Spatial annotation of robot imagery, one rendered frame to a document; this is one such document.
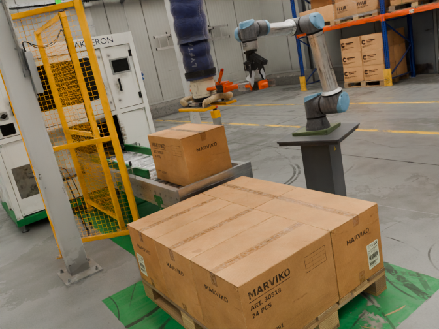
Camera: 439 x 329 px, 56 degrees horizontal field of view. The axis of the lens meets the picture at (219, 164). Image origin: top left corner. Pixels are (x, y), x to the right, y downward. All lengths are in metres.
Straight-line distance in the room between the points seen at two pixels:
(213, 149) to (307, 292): 1.49
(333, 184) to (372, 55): 7.61
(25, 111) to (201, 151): 1.32
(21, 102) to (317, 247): 2.30
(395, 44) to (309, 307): 9.27
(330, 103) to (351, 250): 1.23
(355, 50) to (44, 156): 8.83
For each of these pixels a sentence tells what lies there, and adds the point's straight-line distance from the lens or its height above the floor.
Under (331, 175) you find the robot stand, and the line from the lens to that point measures 3.27.
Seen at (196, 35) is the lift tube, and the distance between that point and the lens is 2.86.
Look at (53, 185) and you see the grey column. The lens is 3.39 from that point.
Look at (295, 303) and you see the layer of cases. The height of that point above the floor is 0.29.
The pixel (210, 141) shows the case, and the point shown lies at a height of 0.85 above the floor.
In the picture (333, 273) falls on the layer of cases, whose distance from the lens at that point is 2.23.
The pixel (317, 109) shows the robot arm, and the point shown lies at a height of 0.95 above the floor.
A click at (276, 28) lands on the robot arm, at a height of 1.57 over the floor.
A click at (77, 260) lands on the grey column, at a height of 0.13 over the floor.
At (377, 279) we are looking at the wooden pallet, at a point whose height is 0.10.
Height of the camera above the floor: 1.49
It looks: 15 degrees down
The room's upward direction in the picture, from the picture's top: 12 degrees counter-clockwise
